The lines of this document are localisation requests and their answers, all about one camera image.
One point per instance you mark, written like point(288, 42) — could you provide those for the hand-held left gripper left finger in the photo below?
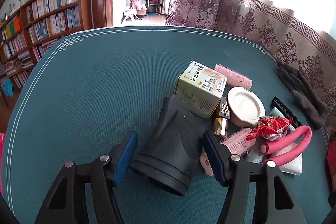
point(126, 158)

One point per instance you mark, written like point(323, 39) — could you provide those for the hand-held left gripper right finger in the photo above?
point(214, 158)

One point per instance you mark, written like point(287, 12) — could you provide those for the pink hair roller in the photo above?
point(235, 77)
point(239, 142)

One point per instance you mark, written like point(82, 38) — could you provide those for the black hair dryer nozzle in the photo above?
point(178, 140)

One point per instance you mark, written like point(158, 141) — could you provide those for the red snack packet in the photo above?
point(270, 127)

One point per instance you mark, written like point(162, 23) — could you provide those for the long bent pink foam curler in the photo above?
point(288, 141)

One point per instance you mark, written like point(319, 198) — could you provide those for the small pink bottle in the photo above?
point(206, 164)

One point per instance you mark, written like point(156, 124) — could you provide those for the gold black lipstick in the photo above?
point(220, 127)

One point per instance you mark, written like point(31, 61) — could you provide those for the white round dish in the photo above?
point(245, 106)

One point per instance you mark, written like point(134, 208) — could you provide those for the yellow white ointment box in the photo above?
point(202, 87)

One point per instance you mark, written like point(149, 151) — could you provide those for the white tissue pack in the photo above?
point(291, 161)

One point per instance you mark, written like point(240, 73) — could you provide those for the teal table mat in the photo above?
point(92, 82)

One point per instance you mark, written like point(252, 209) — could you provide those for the black comb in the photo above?
point(286, 108)

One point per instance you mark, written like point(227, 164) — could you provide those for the grey glove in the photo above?
point(286, 74)
point(309, 108)

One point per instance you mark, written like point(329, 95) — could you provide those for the pink printed bag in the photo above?
point(1, 148)

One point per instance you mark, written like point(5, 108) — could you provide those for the purple patterned curtain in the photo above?
point(262, 16)

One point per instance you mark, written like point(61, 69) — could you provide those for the red chair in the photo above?
point(153, 1)

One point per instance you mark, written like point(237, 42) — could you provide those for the wooden bookshelf with books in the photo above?
point(52, 14)

